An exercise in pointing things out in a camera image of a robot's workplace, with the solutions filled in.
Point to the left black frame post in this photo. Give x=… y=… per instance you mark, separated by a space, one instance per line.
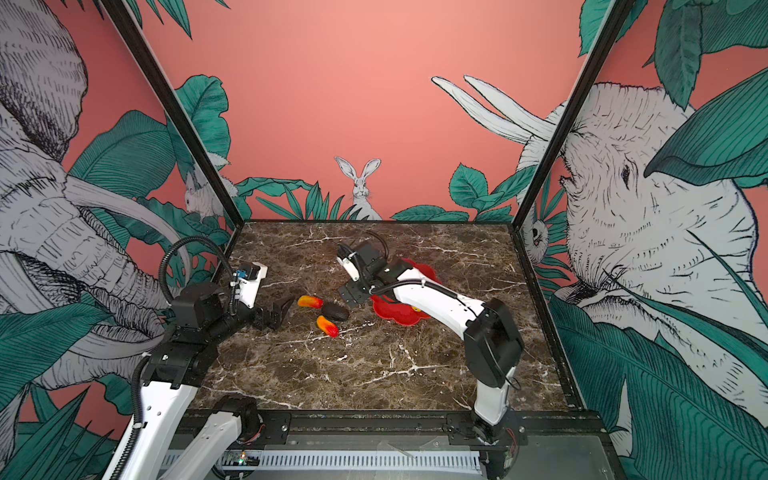
x=128 y=29

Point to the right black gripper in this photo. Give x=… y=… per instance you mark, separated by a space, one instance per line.
x=359 y=297

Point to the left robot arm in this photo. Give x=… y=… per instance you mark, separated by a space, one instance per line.
x=167 y=379

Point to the dark fake avocado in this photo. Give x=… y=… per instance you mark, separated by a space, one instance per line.
x=335 y=312

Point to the red-yellow fake mango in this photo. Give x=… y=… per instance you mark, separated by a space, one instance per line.
x=327 y=327
x=310 y=302

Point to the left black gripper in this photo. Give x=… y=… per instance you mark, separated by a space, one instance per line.
x=261 y=321

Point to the right black frame post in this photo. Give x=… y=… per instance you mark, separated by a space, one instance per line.
x=610 y=28

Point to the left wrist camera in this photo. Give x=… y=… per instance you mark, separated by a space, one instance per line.
x=248 y=279

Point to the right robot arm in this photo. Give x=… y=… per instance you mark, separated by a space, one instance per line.
x=493 y=345

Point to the black frame post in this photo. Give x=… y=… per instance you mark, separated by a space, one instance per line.
x=610 y=28
x=128 y=29

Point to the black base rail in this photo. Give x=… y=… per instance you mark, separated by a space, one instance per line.
x=458 y=425

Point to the red-yellow fake mango lower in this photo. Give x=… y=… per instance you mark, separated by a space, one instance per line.
x=327 y=327

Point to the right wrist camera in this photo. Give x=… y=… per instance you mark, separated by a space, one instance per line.
x=350 y=262

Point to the red flower-shaped fruit bowl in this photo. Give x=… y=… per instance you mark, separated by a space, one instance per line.
x=402 y=314

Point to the white slotted cable duct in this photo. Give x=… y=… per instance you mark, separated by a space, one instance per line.
x=392 y=460

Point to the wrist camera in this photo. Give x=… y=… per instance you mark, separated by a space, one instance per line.
x=350 y=262
x=248 y=279

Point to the red-yellow fake mango upper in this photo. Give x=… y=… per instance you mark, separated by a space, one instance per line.
x=310 y=302

